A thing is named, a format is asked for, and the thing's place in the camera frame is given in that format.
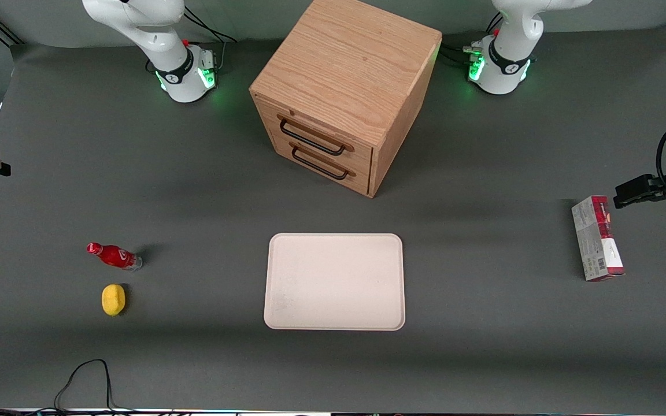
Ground red coke bottle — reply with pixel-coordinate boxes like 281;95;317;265
86;242;143;272

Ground beige rectangular tray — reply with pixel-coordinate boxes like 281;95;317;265
263;232;406;332

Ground grey and red carton box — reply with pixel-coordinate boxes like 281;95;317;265
571;195;626;283

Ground yellow lemon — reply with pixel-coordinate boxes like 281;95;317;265
101;283;127;317

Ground wooden two-drawer cabinet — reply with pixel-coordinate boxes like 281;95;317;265
249;0;443;199

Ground black left arm base cables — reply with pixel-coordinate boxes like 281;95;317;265
439;13;505;69

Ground black arm base cables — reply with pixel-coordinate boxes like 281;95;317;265
439;13;505;69
182;5;238;73

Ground black cable at table edge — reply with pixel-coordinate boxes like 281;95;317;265
53;359;137;415

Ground black right arm base cables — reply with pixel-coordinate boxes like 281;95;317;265
182;5;238;73

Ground black upper drawer handle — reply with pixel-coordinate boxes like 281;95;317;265
278;117;348;157

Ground black drawer handle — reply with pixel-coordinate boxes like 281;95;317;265
290;144;350;181
278;117;348;157

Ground black lower drawer handle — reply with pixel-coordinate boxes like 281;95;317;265
290;144;350;181

